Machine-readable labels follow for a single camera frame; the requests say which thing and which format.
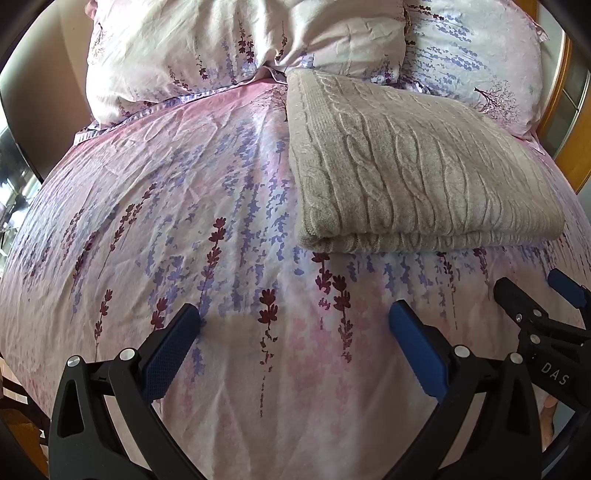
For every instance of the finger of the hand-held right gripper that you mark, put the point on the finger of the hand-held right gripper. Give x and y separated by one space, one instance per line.
569 288
512 295

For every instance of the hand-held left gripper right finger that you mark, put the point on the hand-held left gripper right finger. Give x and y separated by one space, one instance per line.
415 350

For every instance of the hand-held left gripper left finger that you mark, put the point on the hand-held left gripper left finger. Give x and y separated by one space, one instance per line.
168 353

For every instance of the floral pink bed cover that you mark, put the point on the floral pink bed cover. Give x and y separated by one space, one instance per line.
184 207

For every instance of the wooden bed headboard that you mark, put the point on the wooden bed headboard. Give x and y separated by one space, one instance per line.
554 83

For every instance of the glass window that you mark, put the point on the glass window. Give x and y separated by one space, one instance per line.
16 184

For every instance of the floral white pillow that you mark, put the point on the floral white pillow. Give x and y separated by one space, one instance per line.
480 50
221 41

